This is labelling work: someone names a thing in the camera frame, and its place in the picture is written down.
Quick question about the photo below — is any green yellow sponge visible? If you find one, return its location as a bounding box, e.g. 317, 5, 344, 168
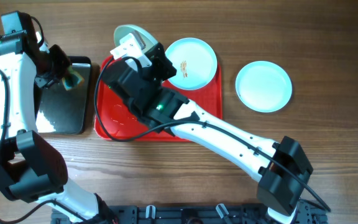
62, 66, 85, 91

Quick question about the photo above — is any light blue plate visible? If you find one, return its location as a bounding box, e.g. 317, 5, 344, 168
113, 24, 158, 53
235, 61, 293, 113
165, 37, 218, 91

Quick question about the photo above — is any light blue plate bottom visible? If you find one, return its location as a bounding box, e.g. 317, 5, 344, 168
235, 61, 293, 113

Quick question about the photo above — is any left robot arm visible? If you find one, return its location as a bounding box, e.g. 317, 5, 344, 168
0, 11, 118, 223

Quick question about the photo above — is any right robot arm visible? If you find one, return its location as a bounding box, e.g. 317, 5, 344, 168
100, 40, 313, 223

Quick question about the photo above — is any black rectangular water tray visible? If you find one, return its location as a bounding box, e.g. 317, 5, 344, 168
36, 56, 92, 134

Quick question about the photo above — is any red plastic tray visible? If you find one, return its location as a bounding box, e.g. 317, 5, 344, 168
94, 67, 223, 140

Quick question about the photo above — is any light blue plate top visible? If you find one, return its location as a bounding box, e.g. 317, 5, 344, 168
165, 37, 218, 91

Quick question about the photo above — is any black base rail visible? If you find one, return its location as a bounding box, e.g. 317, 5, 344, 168
50, 200, 328, 224

